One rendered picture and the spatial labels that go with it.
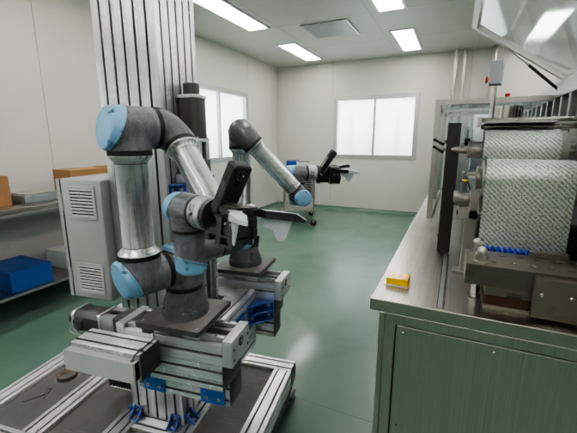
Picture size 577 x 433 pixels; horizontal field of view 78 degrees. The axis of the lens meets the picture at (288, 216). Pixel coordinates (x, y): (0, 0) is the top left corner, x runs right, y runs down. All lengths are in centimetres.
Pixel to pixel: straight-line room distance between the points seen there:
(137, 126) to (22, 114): 297
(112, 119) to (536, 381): 129
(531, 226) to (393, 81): 587
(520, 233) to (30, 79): 382
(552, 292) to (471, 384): 34
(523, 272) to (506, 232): 21
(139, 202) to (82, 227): 53
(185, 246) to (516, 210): 99
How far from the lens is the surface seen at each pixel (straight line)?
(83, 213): 152
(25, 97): 399
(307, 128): 739
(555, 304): 117
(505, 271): 115
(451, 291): 127
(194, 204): 78
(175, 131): 107
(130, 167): 104
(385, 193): 701
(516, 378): 122
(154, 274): 110
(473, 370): 121
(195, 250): 85
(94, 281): 159
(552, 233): 134
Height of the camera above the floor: 137
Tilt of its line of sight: 12 degrees down
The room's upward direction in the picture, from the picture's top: straight up
